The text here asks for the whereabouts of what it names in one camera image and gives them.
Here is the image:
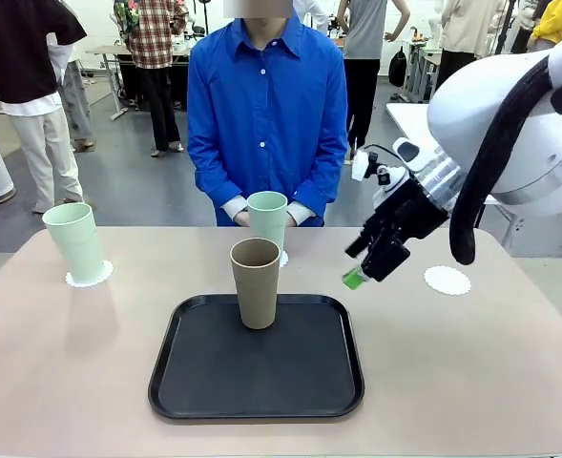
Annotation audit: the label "light green tall cup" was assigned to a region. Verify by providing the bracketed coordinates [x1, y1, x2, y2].
[41, 201, 106, 283]
[245, 191, 289, 255]

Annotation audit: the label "small white background robot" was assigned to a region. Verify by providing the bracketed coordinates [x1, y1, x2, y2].
[427, 17, 443, 50]

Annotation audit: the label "bystander in yellow hoodie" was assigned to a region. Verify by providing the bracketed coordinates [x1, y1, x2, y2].
[527, 0, 562, 54]

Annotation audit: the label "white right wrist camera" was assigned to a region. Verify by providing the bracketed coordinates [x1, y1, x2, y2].
[350, 148, 406, 192]

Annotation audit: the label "bystander in grey shirt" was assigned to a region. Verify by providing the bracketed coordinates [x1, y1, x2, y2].
[336, 0, 411, 164]

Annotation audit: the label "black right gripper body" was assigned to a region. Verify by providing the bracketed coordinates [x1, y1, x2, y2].
[360, 178, 451, 240]

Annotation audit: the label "bystander in beige shirt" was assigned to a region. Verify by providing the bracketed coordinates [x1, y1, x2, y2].
[435, 0, 507, 93]

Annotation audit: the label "black hanging bag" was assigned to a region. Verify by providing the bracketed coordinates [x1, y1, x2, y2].
[387, 45, 408, 89]

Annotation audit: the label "person's left forearm blue sleeve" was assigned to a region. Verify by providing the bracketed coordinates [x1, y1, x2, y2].
[287, 156, 346, 227]

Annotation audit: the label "brown tall cup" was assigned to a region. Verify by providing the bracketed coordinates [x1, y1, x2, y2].
[229, 238, 281, 331]

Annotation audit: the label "wooden desk white legs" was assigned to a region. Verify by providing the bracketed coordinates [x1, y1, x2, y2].
[85, 43, 200, 122]

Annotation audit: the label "bystander in plaid shirt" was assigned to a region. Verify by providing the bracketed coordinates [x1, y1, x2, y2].
[113, 0, 190, 158]

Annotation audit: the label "person's right forearm blue sleeve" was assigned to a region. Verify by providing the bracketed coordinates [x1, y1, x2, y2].
[192, 161, 248, 226]

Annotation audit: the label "black right arm cable sleeve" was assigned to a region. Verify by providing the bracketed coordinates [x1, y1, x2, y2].
[448, 54, 562, 266]

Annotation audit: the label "bystander in black shirt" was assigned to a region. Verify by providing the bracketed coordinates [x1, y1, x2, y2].
[0, 0, 91, 215]

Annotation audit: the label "bystander in grey trousers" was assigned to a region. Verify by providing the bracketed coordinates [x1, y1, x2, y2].
[60, 45, 95, 153]

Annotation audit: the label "black plastic tray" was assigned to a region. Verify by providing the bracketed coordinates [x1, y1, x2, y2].
[147, 293, 366, 425]

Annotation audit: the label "white side table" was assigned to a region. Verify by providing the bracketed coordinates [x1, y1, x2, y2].
[385, 101, 562, 209]

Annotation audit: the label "person in blue shirt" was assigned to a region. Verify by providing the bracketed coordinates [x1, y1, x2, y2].
[186, 16, 349, 228]

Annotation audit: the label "black tripod pole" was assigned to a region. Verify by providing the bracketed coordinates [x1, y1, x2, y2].
[492, 0, 518, 56]

